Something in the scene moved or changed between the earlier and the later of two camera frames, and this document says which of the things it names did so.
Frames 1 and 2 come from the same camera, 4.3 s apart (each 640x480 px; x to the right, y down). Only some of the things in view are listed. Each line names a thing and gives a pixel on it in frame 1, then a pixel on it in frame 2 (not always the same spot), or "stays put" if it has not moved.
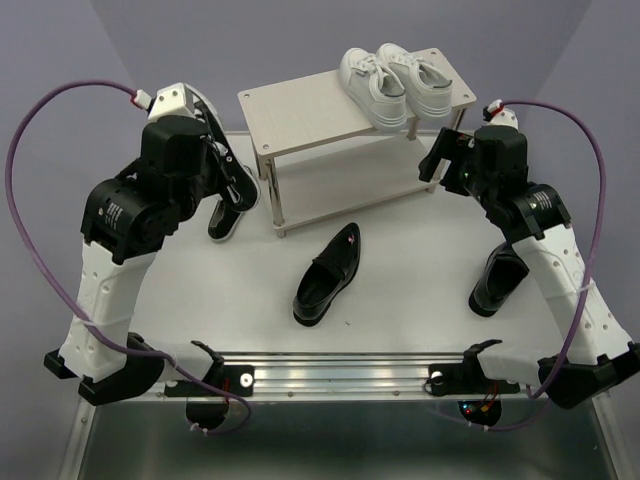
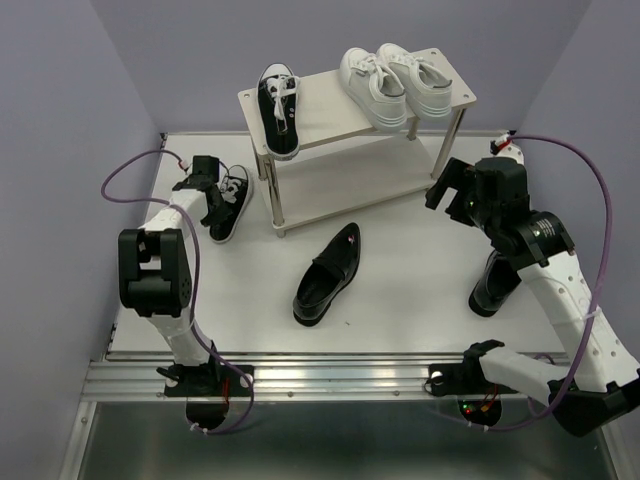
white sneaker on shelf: (428, 92) stays put
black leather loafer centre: (327, 276) stays put
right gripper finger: (442, 150) -> (449, 178)
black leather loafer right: (503, 271) stays put
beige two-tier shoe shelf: (323, 150) stays put
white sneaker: (375, 89) stays put
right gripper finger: (452, 174) -> (457, 206)
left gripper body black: (215, 179) -> (220, 201)
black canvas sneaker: (235, 182) -> (277, 88)
